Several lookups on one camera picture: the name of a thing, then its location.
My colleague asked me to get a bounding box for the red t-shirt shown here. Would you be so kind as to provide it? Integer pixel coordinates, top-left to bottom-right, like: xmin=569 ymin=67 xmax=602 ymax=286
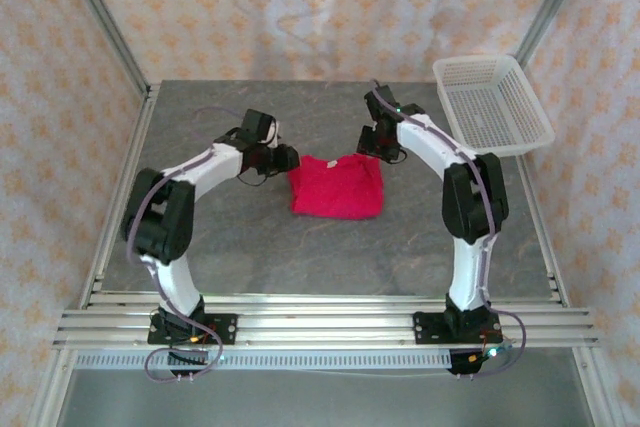
xmin=287 ymin=154 xmax=386 ymax=222

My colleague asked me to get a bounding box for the grey metal lower panel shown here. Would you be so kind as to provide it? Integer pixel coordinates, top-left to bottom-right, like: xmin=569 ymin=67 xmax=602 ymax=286
xmin=57 ymin=369 xmax=601 ymax=427

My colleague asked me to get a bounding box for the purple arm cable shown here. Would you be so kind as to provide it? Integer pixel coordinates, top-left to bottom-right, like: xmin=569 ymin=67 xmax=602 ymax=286
xmin=369 ymin=79 xmax=529 ymax=379
xmin=124 ymin=106 xmax=246 ymax=384

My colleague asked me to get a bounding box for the small circuit board with LED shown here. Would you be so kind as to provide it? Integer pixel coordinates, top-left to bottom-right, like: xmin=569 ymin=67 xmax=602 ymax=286
xmin=479 ymin=343 xmax=516 ymax=362

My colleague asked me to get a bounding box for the grey slotted cable duct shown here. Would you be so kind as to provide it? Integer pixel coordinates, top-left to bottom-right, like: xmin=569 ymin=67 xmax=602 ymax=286
xmin=74 ymin=350 xmax=454 ymax=371

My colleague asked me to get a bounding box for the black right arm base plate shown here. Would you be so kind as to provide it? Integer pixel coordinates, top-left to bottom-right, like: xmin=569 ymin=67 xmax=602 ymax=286
xmin=413 ymin=311 xmax=504 ymax=347

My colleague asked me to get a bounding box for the aluminium upright post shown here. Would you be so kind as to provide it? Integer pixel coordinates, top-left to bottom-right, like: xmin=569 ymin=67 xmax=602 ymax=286
xmin=55 ymin=0 xmax=153 ymax=96
xmin=513 ymin=0 xmax=595 ymax=68

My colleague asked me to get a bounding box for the white orange patterned curtain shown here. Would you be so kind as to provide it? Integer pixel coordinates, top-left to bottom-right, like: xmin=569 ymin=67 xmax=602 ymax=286
xmin=0 ymin=0 xmax=640 ymax=427

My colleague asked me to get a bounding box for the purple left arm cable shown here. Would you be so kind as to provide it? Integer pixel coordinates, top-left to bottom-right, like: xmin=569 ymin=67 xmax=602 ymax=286
xmin=124 ymin=106 xmax=246 ymax=384

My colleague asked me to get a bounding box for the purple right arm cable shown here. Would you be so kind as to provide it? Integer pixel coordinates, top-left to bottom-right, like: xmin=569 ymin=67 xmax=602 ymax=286
xmin=369 ymin=79 xmax=529 ymax=379

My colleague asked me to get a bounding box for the aluminium frame leg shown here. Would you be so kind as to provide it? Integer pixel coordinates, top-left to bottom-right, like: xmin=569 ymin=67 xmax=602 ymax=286
xmin=573 ymin=346 xmax=626 ymax=427
xmin=29 ymin=349 xmax=76 ymax=427

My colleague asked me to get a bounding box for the wide aluminium cross rail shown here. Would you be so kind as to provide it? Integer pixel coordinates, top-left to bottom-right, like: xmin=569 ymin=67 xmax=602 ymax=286
xmin=52 ymin=294 xmax=600 ymax=351

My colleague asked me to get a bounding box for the white plastic basket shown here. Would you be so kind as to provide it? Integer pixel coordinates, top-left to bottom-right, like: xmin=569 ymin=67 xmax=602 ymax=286
xmin=432 ymin=53 xmax=558 ymax=159

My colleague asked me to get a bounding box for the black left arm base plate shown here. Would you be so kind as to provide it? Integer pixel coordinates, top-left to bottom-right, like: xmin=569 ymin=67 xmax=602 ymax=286
xmin=147 ymin=313 xmax=238 ymax=347

